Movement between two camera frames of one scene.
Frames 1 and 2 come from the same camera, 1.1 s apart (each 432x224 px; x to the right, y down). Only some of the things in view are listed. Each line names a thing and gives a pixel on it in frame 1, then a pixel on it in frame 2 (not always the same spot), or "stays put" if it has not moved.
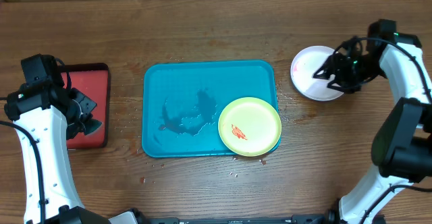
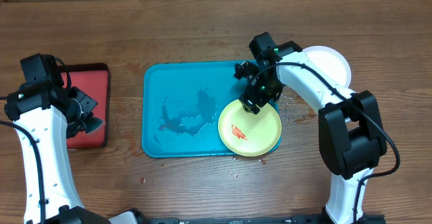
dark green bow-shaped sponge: x=91 y=125 stays put
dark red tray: x=92 y=79 stays put
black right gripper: x=333 y=66 → x=256 y=94
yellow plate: x=249 y=127 stays put
